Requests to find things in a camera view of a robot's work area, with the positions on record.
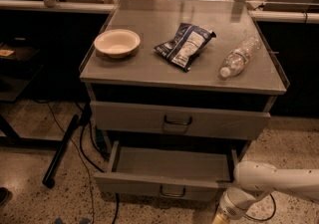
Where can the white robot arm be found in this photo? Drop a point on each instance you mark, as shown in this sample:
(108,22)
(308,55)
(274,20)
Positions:
(253,181)

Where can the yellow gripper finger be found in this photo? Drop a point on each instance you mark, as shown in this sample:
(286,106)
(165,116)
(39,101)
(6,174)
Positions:
(220,219)

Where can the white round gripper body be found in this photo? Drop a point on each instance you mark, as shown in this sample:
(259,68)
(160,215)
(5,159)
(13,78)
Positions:
(230,208)

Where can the black table leg bar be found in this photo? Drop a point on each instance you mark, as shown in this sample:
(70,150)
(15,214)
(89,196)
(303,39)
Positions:
(49,177)

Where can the grey drawer cabinet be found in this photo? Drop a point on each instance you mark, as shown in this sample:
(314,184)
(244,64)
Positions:
(144,77)

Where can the grey top drawer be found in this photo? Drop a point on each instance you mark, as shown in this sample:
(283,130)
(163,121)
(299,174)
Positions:
(180,121)

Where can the dark side table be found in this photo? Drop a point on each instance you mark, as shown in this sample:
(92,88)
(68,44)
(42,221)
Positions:
(17,67)

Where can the clear plastic water bottle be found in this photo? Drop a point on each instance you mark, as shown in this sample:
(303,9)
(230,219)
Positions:
(239,58)

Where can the metal railing bar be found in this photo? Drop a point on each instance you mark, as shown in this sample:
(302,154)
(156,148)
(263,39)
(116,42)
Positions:
(69,7)

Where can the blue chip bag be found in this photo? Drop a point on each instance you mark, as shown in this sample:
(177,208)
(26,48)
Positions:
(185,46)

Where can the white bowl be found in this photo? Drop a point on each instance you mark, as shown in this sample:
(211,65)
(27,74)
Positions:
(117,43)

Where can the grey drawer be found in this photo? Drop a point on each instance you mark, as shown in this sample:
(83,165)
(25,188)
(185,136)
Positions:
(174,174)
(180,121)

